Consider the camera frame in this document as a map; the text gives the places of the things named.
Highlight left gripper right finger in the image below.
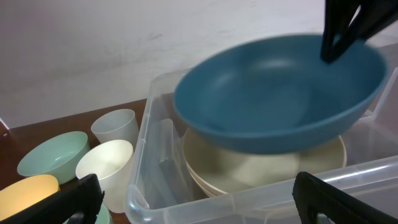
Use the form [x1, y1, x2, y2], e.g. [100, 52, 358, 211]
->
[292, 172, 397, 224]

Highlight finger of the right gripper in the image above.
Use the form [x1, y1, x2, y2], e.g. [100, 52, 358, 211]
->
[320, 0, 397, 63]

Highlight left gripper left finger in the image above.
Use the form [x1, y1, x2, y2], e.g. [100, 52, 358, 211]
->
[1, 174, 104, 224]

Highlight yellow bowl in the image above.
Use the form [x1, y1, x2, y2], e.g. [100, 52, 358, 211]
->
[1, 174, 60, 221]

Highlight beige plate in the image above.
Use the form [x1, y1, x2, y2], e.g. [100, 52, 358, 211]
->
[182, 129, 347, 194]

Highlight cream plate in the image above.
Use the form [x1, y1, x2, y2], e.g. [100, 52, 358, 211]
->
[186, 163, 227, 197]

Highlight blue plate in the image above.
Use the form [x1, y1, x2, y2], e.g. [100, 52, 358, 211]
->
[174, 34, 389, 154]

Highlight green cup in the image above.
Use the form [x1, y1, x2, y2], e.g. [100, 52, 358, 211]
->
[95, 204, 114, 224]

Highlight green bowl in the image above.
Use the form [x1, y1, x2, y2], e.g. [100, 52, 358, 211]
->
[17, 131, 90, 184]

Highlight cream cup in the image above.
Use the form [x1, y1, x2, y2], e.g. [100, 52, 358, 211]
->
[75, 139, 134, 213]

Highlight grey cup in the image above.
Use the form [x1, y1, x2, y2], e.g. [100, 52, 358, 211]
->
[91, 109, 139, 148]

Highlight clear plastic storage bin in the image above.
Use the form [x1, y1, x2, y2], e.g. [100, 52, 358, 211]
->
[124, 40, 398, 224]

